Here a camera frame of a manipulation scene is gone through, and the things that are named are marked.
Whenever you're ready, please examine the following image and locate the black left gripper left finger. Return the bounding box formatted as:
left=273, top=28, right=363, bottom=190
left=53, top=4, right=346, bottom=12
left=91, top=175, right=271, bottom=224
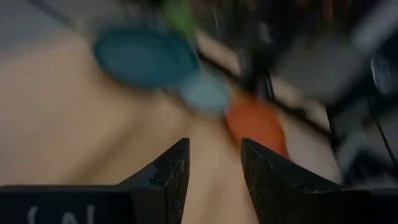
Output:
left=119, top=138, right=191, bottom=224

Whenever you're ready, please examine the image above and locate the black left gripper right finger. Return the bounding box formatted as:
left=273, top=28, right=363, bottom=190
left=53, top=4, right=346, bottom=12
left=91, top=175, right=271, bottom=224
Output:
left=240, top=138, right=343, bottom=224

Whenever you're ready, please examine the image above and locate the orange plate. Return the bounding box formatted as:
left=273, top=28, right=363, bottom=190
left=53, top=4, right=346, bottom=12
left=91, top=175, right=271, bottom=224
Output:
left=225, top=98, right=290, bottom=159

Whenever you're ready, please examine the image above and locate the dark teal plate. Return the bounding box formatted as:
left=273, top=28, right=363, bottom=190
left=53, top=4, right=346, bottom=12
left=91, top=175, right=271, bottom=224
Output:
left=93, top=27, right=200, bottom=90

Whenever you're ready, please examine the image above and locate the light blue plate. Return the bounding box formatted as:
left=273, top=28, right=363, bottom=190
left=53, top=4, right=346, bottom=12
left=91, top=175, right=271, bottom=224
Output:
left=178, top=73, right=231, bottom=116

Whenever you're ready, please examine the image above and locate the green potted plant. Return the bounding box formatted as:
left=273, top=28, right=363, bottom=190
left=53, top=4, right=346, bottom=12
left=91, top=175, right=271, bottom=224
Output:
left=160, top=0, right=197, bottom=37

